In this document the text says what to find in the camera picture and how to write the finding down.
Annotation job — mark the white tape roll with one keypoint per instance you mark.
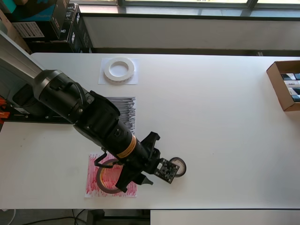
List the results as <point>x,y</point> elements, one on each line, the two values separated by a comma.
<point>119,79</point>

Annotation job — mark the open cardboard box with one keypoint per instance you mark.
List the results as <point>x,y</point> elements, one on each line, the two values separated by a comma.
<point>274,77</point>

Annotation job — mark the black tape roll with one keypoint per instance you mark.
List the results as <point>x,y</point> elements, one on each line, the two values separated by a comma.
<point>184,172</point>

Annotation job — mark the orange clamp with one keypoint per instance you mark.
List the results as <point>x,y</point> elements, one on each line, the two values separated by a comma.
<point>4,114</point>

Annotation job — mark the black box white label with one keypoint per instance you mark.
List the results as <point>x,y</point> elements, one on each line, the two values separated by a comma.
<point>28,29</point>

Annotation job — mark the red scribbled paper sheet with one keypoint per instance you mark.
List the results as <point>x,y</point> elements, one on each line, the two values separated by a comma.
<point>91,187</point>

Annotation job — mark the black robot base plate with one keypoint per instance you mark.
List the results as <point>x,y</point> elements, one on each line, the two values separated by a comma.
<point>28,119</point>

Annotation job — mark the small black white carton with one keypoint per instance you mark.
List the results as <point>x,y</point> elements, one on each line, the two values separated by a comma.
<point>291,84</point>
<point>294,92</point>
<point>289,76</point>
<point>295,98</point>

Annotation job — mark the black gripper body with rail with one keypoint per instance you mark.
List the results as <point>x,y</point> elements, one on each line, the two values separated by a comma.
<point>143,161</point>

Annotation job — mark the black monitor carton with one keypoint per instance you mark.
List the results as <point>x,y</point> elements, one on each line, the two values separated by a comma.
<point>83,37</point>

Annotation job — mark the large GX760A cardboard box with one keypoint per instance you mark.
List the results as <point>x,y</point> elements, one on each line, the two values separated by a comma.
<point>18,37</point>

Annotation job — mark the teal and navy printed box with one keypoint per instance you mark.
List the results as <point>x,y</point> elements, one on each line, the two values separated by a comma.
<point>35,14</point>

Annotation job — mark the black scribbled paper sheet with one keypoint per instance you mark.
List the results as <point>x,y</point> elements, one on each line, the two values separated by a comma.
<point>129,110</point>

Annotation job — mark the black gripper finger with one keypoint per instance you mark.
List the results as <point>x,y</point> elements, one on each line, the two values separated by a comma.
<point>144,179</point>

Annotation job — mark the dark window frame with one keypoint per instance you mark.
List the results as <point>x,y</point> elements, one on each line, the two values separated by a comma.
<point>211,12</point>

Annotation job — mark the wrist camera board with bracket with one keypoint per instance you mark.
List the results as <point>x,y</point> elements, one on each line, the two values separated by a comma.
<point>167,171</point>

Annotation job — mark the red tape roll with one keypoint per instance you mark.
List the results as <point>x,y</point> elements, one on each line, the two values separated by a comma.
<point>99,180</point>

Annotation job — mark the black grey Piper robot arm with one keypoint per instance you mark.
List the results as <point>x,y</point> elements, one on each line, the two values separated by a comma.
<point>58,89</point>

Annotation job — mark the blank white paper sheet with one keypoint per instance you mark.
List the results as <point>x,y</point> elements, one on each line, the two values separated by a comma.
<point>102,80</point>

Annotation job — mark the dark table leg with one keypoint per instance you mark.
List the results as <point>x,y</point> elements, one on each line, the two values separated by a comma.
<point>96,218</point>

